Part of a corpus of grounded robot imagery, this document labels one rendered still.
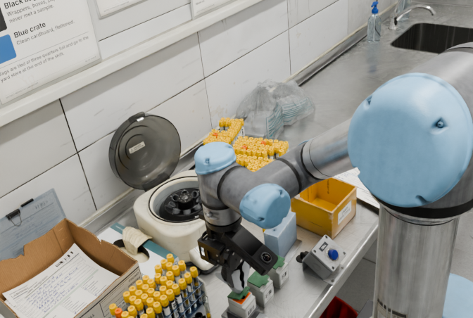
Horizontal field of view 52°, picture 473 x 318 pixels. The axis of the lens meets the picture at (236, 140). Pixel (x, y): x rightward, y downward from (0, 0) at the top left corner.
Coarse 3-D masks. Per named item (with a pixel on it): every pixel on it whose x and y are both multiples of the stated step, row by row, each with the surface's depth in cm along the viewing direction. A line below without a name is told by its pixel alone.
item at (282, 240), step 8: (288, 216) 123; (280, 224) 120; (288, 224) 121; (264, 232) 118; (272, 232) 118; (280, 232) 118; (288, 232) 122; (296, 232) 127; (264, 240) 120; (272, 240) 118; (280, 240) 118; (288, 240) 123; (296, 240) 128; (272, 248) 120; (280, 248) 119; (288, 248) 124; (296, 248) 125; (280, 256) 120; (288, 256) 123
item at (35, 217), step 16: (48, 192) 124; (32, 208) 121; (48, 208) 124; (0, 224) 116; (16, 224) 118; (32, 224) 122; (48, 224) 124; (0, 240) 116; (16, 240) 119; (32, 240) 122; (0, 256) 117; (16, 256) 120
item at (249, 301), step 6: (228, 300) 106; (234, 300) 105; (240, 300) 104; (246, 300) 105; (252, 300) 105; (234, 306) 105; (240, 306) 104; (246, 306) 104; (252, 306) 106; (234, 312) 107; (240, 312) 105; (246, 312) 104
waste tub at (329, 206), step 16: (304, 192) 135; (320, 192) 140; (336, 192) 136; (352, 192) 128; (304, 208) 128; (320, 208) 124; (336, 208) 123; (352, 208) 132; (304, 224) 132; (320, 224) 127; (336, 224) 127
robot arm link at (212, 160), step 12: (216, 144) 88; (228, 144) 87; (204, 156) 85; (216, 156) 84; (228, 156) 84; (204, 168) 84; (216, 168) 84; (228, 168) 84; (204, 180) 86; (216, 180) 84; (204, 192) 88; (216, 192) 84; (204, 204) 90; (216, 204) 88
